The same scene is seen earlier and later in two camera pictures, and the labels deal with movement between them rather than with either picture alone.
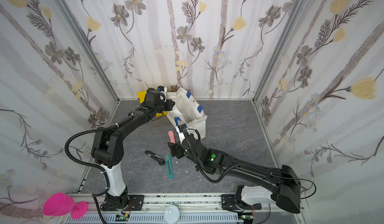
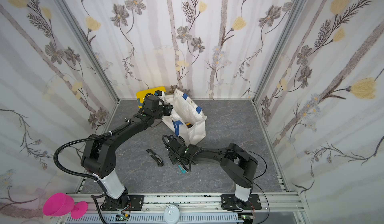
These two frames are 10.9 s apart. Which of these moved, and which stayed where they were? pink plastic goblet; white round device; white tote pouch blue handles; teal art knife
Moved: teal art knife
Stayed: pink plastic goblet; white tote pouch blue handles; white round device
